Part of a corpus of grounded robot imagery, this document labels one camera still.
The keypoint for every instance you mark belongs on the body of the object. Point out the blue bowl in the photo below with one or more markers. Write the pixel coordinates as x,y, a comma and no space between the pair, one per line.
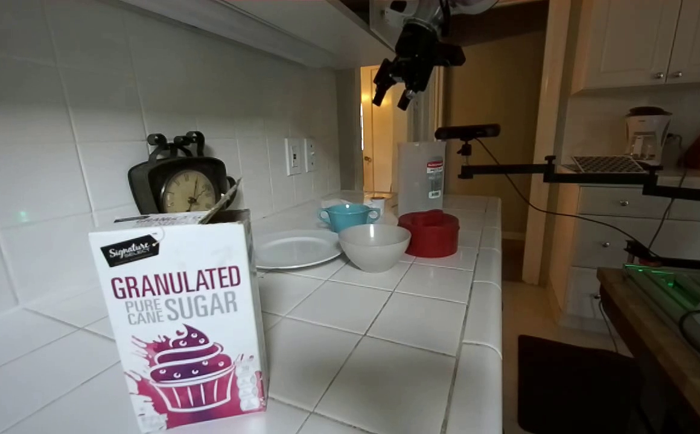
348,216

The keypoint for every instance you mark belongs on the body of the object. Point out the white dinner plate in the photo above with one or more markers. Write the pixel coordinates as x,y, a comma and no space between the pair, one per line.
293,249

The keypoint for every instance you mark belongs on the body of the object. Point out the brown wooden table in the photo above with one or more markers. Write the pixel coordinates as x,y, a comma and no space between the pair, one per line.
655,338

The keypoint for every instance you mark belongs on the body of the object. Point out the clear plastic jug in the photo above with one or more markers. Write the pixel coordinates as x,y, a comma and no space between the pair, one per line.
416,182

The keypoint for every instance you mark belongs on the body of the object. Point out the white wall outlet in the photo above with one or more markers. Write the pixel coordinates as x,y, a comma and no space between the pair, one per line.
295,156

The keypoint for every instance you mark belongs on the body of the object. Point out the black perforated plate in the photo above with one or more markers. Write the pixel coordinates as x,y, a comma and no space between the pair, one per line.
611,166

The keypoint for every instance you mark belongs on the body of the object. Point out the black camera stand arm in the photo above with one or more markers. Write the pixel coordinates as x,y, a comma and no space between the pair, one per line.
510,170

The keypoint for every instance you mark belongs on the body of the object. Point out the dark floor mat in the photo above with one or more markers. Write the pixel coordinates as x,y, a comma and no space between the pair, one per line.
575,386

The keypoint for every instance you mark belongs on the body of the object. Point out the granulated sugar carton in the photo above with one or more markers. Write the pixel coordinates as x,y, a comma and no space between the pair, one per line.
182,321

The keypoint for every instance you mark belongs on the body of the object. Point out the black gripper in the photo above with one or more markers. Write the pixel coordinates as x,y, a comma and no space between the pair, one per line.
422,49

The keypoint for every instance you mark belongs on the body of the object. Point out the green plastic object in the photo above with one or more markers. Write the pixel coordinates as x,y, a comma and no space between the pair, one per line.
663,280

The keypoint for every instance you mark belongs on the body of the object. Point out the lit panel door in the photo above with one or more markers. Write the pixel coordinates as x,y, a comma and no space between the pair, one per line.
380,137

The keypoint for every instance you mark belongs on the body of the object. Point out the red cup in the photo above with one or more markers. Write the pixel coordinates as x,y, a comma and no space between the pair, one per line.
428,235

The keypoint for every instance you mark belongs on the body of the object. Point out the white overhead cabinet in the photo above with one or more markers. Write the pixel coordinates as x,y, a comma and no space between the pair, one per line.
286,26

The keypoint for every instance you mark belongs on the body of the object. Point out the black retro alarm clock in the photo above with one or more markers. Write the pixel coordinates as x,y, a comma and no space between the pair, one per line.
189,188

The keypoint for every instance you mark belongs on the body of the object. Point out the white ceramic bowl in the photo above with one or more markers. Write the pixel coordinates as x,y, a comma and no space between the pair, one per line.
374,244

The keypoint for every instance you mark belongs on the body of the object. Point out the white coffee maker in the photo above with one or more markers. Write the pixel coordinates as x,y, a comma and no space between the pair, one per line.
648,133

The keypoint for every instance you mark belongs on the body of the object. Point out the white drawer cabinet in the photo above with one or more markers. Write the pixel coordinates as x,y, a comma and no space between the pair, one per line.
607,225

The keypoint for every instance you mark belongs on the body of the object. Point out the black bar camera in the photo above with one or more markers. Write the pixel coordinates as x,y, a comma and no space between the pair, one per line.
465,132

